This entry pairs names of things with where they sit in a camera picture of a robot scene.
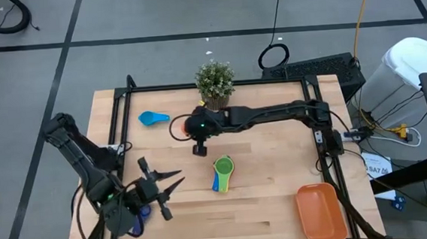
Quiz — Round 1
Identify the white cable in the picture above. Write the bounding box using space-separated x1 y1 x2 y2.
368 126 423 151

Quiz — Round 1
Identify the black side table frame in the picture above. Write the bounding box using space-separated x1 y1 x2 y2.
367 153 427 239

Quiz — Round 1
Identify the yellow extension cable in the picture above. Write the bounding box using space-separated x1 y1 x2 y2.
347 0 413 145

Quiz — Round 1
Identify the orange plastic basket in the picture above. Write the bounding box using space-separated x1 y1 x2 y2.
293 180 349 239

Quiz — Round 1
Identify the white paper label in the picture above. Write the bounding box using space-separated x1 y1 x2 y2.
360 149 394 181

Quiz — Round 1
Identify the small blue object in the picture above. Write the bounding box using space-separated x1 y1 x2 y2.
390 194 407 213

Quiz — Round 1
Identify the black computer case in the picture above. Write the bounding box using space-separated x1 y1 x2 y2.
260 51 368 109

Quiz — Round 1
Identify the black metal table frame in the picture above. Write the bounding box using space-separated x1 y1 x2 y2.
59 57 387 239

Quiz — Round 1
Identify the green measuring cup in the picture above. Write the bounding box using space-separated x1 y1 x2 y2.
212 154 238 195

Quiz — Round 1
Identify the cyan measuring cup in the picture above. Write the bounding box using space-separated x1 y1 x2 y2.
137 108 171 129

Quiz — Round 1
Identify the potted plant in striped pot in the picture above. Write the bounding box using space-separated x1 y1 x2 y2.
193 57 238 113

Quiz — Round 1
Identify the small navy measuring cup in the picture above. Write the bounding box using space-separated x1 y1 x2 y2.
127 203 155 239

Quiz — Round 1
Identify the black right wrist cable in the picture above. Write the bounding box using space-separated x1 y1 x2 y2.
167 113 193 143

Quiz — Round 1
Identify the black coiled floor cable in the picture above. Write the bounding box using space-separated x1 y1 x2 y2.
253 0 291 71

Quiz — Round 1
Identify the white plastic bin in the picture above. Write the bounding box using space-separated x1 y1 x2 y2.
346 35 427 115

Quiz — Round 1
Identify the medium blue measuring cup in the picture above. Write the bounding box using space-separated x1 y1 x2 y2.
210 171 220 193

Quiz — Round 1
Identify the yellow measuring cup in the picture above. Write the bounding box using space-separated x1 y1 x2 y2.
213 156 230 195

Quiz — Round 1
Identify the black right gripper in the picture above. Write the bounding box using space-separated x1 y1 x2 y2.
182 102 234 159

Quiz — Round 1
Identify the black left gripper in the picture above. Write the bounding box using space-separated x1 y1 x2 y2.
125 154 189 224

